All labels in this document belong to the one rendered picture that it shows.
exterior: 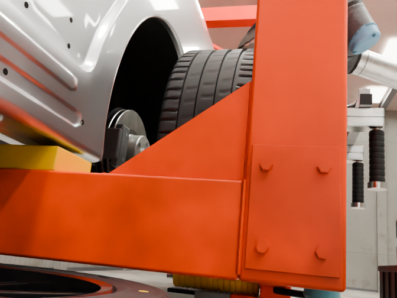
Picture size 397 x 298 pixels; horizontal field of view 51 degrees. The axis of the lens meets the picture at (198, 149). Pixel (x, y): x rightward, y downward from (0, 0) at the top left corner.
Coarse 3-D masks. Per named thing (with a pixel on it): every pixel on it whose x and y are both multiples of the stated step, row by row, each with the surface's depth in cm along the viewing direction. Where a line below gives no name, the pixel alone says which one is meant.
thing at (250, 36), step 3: (252, 30) 125; (246, 33) 126; (249, 33) 125; (252, 33) 125; (246, 36) 126; (249, 36) 125; (252, 36) 125; (243, 39) 126; (246, 39) 126; (249, 39) 125; (252, 39) 127; (240, 42) 127; (243, 42) 126; (246, 42) 126; (249, 42) 127; (240, 45) 126; (243, 45) 126; (237, 48) 127
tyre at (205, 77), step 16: (176, 64) 110; (192, 64) 110; (208, 64) 109; (224, 64) 108; (240, 64) 105; (176, 80) 105; (192, 80) 104; (208, 80) 103; (224, 80) 102; (240, 80) 101; (176, 96) 102; (192, 96) 101; (208, 96) 100; (224, 96) 99; (176, 112) 100; (192, 112) 99; (160, 128) 100; (176, 128) 99
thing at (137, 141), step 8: (120, 112) 135; (128, 112) 136; (112, 120) 129; (120, 120) 130; (128, 120) 137; (136, 120) 143; (136, 128) 144; (144, 128) 151; (136, 136) 136; (144, 136) 139; (128, 144) 133; (136, 144) 133; (144, 144) 139; (128, 152) 132; (136, 152) 133; (104, 160) 125; (104, 168) 125; (112, 168) 126
